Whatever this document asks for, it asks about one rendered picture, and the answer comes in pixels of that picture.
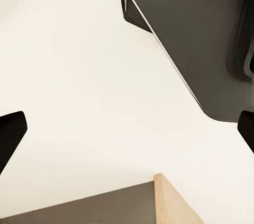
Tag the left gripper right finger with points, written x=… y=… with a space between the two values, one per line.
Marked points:
x=246 y=127

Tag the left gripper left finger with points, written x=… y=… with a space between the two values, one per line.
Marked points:
x=13 y=127

